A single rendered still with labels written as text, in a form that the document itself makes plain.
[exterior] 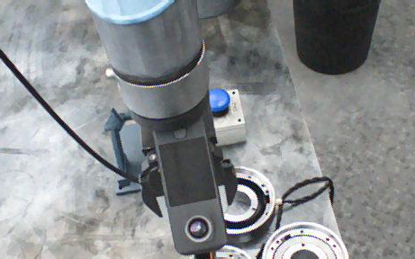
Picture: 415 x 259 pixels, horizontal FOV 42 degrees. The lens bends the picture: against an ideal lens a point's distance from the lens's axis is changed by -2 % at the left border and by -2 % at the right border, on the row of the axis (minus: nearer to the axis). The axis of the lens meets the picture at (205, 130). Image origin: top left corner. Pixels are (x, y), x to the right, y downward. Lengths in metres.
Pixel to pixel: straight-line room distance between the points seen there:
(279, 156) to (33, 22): 0.60
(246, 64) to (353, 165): 0.92
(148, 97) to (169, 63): 0.04
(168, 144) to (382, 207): 1.31
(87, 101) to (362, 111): 1.19
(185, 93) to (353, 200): 1.34
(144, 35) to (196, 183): 0.14
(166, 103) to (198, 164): 0.06
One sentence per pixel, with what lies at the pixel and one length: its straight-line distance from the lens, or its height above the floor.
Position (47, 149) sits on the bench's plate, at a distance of 0.91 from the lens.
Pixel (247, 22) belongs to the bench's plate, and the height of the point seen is 0.80.
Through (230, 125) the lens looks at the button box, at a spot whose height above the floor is 0.84.
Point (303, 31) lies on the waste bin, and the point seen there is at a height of 0.18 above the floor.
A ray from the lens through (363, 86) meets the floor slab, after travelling 2.02.
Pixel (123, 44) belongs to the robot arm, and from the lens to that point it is 0.38.
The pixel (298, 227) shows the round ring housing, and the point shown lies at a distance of 0.71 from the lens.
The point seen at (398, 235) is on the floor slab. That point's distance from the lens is 1.68.
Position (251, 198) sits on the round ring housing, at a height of 0.83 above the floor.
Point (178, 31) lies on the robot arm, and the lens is 0.38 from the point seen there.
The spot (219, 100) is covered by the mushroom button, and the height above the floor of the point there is 0.87.
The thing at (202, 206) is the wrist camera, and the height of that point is 1.07.
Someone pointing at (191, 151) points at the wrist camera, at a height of 1.10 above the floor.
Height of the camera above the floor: 1.46
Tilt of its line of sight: 51 degrees down
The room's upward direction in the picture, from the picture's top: 11 degrees counter-clockwise
